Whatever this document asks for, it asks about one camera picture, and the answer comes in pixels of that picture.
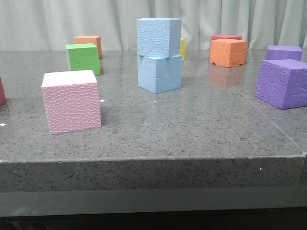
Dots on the textured light blue block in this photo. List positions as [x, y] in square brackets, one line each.
[158, 37]

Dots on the far purple foam block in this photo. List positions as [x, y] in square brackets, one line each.
[284, 52]

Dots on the smooth light blue block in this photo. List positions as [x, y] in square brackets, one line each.
[159, 74]

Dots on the orange block far left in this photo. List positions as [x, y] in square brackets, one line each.
[95, 39]

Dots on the orange block right side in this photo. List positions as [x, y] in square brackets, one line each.
[228, 52]

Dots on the purple foam block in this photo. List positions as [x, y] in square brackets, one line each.
[282, 83]
[284, 52]

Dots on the orange block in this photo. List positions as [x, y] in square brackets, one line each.
[95, 39]
[228, 52]

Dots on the near purple foam block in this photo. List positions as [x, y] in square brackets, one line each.
[282, 83]

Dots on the red block far right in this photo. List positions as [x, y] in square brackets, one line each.
[225, 36]

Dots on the pink foam block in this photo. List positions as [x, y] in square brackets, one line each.
[71, 101]

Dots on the dark red block left edge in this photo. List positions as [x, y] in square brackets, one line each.
[2, 94]

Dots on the yellow foam block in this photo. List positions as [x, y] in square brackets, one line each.
[182, 50]

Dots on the green foam block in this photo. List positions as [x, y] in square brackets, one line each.
[83, 57]

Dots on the grey curtain backdrop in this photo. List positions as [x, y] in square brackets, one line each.
[27, 25]

